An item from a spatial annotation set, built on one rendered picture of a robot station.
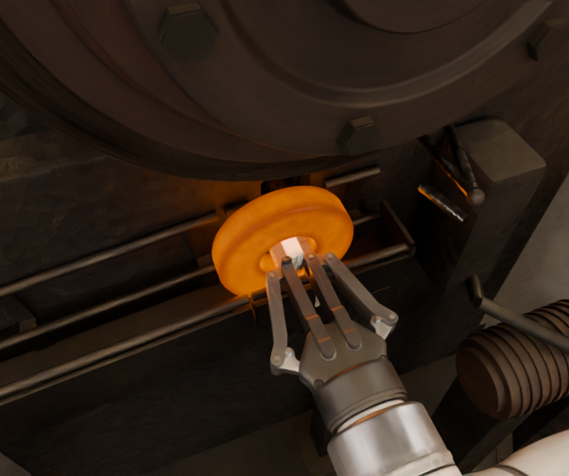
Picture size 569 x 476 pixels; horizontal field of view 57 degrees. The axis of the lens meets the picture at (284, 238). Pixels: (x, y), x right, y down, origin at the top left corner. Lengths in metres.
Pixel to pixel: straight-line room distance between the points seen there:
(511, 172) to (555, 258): 1.06
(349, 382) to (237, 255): 0.17
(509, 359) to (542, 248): 0.91
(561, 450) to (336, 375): 0.19
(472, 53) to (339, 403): 0.28
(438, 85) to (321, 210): 0.22
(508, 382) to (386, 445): 0.39
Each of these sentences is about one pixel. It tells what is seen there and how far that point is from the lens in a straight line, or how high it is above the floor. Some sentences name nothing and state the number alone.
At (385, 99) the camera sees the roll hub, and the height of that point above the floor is 1.01.
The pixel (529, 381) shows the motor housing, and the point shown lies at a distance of 0.81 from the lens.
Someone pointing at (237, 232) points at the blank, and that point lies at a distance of 0.51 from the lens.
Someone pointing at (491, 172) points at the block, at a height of 0.80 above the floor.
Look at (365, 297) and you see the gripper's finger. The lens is 0.51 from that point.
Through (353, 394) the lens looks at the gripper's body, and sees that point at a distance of 0.44.
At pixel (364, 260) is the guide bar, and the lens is 0.60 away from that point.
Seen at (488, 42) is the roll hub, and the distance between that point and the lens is 0.34.
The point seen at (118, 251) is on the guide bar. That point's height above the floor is 0.75.
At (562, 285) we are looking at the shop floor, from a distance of 1.62.
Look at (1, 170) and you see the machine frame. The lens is 0.53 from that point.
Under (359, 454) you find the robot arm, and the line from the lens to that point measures 0.43.
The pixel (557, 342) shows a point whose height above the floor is 0.56.
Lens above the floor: 1.20
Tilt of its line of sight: 51 degrees down
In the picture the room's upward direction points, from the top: straight up
